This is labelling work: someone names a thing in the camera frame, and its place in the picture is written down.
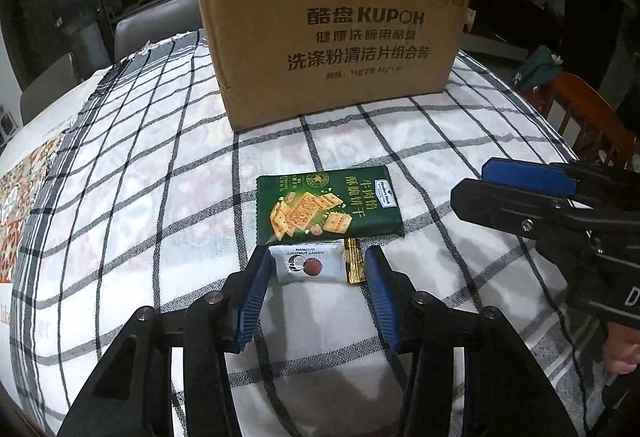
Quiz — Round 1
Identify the wooden chair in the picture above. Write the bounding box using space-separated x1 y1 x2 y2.
539 71 639 168

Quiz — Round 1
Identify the person's right hand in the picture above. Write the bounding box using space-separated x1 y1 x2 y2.
602 324 640 376

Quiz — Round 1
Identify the white candy packet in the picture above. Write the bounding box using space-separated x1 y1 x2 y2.
268 238 365 286

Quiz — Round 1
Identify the checked tablecloth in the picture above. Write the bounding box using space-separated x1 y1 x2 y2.
0 30 618 437

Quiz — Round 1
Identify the brown cardboard box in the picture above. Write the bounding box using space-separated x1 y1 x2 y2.
193 0 475 134

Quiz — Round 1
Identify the green cloth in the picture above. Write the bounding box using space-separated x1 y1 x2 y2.
509 46 564 89

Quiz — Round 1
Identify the green cracker packet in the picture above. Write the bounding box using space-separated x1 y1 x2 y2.
255 165 405 246

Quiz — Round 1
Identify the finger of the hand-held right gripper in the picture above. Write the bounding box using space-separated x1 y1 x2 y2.
449 178 597 240
481 157 580 199

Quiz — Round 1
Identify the dark sideboard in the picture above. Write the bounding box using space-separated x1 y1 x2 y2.
464 0 532 64

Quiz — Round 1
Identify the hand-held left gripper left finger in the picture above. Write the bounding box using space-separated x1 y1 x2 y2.
57 247 274 437

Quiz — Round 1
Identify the floral printed table cover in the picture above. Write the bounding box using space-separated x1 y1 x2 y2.
0 57 131 288

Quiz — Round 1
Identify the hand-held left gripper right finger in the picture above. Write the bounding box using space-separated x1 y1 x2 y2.
363 247 567 437

